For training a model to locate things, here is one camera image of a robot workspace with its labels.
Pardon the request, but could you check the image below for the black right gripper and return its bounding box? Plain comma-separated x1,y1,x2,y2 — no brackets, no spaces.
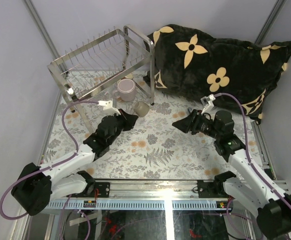
172,109,222,140

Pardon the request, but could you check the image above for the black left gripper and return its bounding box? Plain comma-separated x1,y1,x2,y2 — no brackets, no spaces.
108,109,138,147

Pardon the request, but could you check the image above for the olive green ceramic mug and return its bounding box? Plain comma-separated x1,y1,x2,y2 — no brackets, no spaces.
133,101,150,118

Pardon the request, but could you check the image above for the steel two-tier dish rack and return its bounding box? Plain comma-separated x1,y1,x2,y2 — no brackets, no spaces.
47,24,156,133

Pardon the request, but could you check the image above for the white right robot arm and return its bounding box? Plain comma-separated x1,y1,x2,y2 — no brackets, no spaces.
172,109,291,240

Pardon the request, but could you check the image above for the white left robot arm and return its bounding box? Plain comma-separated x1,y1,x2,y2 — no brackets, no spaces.
11,109,139,216

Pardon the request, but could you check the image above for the pink ribbed ceramic mug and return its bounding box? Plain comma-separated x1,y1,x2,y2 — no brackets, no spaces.
112,78,137,102

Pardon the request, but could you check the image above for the floral patterned table mat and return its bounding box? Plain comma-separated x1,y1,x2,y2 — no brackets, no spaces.
37,70,269,180

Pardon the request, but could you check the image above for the black floral plush pillow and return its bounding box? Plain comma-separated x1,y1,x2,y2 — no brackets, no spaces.
149,24,291,123

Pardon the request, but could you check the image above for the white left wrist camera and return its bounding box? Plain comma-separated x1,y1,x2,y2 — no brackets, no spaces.
98,100,121,116

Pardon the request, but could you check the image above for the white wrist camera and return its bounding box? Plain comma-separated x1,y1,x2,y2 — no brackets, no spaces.
200,94,216,115
98,100,121,116

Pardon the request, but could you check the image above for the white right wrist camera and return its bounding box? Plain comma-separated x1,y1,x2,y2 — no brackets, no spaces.
200,94,216,115

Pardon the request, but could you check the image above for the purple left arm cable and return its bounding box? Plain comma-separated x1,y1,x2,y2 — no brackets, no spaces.
0,99,101,221

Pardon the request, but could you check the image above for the aluminium front rail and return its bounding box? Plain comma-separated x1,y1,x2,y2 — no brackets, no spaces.
22,178,291,211

